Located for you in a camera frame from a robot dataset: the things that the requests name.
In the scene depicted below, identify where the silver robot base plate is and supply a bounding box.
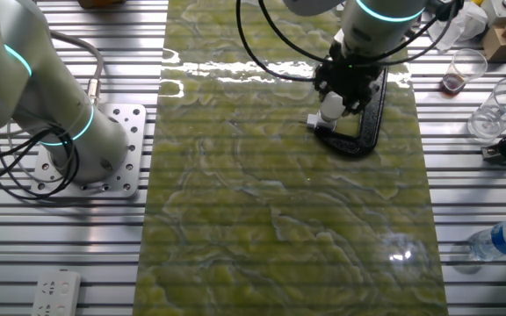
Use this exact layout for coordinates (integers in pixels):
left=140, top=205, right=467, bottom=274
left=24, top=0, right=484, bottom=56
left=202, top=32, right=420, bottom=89
left=31, top=103, right=148, bottom=199

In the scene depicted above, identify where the water bottle with blue cap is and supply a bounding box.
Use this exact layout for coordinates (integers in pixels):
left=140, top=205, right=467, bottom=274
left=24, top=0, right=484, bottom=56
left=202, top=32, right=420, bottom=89
left=466, top=217, right=506, bottom=263

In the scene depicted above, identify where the thin black base cable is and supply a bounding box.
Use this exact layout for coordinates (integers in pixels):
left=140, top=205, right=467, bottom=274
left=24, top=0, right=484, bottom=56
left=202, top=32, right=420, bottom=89
left=0, top=125, right=83, bottom=201

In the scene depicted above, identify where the grey emergency stop box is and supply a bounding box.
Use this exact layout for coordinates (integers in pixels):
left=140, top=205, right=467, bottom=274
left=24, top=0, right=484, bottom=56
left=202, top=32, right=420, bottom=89
left=481, top=0, right=506, bottom=27

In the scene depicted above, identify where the white light bulb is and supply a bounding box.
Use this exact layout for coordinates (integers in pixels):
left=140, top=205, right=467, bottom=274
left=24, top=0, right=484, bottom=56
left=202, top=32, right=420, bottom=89
left=318, top=90, right=347, bottom=123

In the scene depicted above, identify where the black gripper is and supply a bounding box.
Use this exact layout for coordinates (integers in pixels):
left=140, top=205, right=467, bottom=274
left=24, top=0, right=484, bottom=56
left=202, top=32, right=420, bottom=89
left=313, top=41, right=388, bottom=116

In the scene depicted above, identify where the green marble pattern mat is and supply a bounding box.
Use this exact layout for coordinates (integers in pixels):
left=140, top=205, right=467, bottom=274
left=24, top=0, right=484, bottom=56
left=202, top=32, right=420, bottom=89
left=132, top=0, right=450, bottom=316

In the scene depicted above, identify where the black C-clamp with steel screw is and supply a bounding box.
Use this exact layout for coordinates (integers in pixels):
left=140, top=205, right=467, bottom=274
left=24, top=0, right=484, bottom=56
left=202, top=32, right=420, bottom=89
left=312, top=65, right=390, bottom=158

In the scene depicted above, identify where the small cardboard box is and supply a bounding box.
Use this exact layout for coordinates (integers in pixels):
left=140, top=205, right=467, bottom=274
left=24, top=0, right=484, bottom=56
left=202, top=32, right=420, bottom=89
left=481, top=24, right=506, bottom=62

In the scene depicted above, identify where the plastic cup with brown liquid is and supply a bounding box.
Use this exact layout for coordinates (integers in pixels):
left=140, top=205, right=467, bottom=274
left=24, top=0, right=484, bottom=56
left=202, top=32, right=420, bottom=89
left=437, top=47, right=489, bottom=97

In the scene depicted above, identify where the thick grey robot cable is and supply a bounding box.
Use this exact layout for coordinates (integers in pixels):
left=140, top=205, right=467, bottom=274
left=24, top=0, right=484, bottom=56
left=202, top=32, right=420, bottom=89
left=46, top=28, right=105, bottom=106

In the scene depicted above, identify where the white power strip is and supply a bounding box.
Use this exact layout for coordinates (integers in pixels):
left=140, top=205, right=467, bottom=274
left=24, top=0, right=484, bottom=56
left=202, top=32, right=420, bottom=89
left=31, top=269, right=82, bottom=316

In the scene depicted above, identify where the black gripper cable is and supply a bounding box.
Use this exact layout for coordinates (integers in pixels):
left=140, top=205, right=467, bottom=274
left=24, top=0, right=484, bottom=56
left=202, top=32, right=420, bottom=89
left=235, top=0, right=460, bottom=83

